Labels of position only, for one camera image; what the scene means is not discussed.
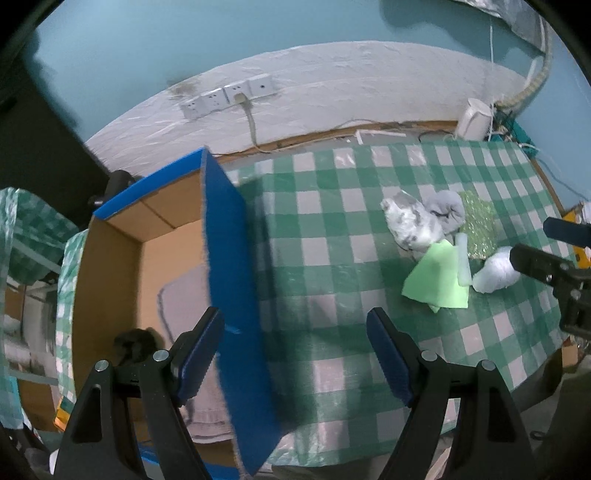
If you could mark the green sparkly scouring cloth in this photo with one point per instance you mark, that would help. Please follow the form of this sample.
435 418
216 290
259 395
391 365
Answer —
479 226

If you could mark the white wall socket strip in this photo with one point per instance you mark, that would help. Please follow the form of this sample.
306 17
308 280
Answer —
234 93

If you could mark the white electric kettle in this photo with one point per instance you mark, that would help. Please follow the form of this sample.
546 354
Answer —
474 123

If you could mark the green checkered tablecloth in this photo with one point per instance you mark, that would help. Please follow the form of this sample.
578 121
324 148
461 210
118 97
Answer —
325 257

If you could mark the white fluffy soft ball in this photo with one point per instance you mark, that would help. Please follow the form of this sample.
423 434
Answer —
497 273

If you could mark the teal plastic basket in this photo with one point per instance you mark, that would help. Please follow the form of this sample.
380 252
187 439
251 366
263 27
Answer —
507 129

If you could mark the grey brown folded towel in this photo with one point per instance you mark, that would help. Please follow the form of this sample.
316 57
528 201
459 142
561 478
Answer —
189 322

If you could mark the white grey patterned cloth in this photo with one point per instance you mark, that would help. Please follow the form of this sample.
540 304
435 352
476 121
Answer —
413 227

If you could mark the blue cardboard box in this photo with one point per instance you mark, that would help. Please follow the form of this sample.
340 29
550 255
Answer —
187 216

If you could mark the silver foil curtain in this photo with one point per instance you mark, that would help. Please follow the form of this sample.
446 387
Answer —
522 19

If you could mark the light green cloth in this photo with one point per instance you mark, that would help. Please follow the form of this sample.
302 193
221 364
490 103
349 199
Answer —
434 280

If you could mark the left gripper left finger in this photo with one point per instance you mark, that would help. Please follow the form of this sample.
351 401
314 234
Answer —
100 440

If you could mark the green checkered covered chair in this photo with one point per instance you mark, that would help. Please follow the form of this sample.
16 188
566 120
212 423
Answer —
40 254

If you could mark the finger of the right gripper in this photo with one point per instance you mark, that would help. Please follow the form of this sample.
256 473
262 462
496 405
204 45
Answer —
538 264
565 229

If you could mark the black cylinder object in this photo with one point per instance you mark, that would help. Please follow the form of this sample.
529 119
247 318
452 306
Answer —
118 181

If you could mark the grey rolled sock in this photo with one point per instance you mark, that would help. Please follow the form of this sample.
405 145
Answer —
449 208

